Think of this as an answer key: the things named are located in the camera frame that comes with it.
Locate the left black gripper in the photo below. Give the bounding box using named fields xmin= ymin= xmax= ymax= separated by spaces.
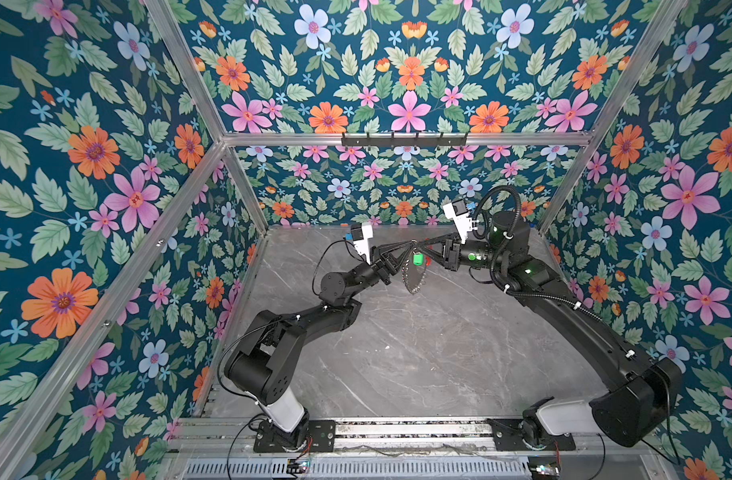
xmin=343 ymin=242 xmax=411 ymax=302

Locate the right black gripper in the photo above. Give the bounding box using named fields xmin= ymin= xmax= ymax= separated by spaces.
xmin=417 ymin=233 xmax=510 ymax=276

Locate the metal key organizer red handle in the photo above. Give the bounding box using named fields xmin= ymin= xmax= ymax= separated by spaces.
xmin=401 ymin=244 xmax=428 ymax=295

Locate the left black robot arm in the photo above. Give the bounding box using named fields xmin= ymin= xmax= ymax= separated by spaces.
xmin=220 ymin=241 xmax=416 ymax=444

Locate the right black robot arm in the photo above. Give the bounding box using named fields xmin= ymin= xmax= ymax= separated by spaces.
xmin=411 ymin=186 xmax=682 ymax=448

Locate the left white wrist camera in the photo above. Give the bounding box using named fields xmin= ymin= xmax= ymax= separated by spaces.
xmin=350 ymin=222 xmax=374 ymax=264

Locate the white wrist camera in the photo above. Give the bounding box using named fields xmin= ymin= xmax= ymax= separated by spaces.
xmin=442 ymin=199 xmax=477 ymax=244
xmin=350 ymin=222 xmax=374 ymax=264

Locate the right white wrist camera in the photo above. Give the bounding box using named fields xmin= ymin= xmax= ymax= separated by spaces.
xmin=442 ymin=199 xmax=477 ymax=244

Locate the black hook rail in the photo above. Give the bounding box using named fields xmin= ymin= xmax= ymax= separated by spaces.
xmin=340 ymin=132 xmax=468 ymax=149

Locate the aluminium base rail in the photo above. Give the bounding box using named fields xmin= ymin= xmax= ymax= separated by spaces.
xmin=170 ymin=415 xmax=553 ymax=457

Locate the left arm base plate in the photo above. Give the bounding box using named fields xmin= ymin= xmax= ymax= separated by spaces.
xmin=253 ymin=419 xmax=337 ymax=453

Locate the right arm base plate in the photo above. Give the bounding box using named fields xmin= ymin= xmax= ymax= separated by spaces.
xmin=485 ymin=418 xmax=577 ymax=452

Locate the white perforated cable duct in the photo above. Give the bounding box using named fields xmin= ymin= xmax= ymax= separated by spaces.
xmin=182 ymin=457 xmax=532 ymax=479

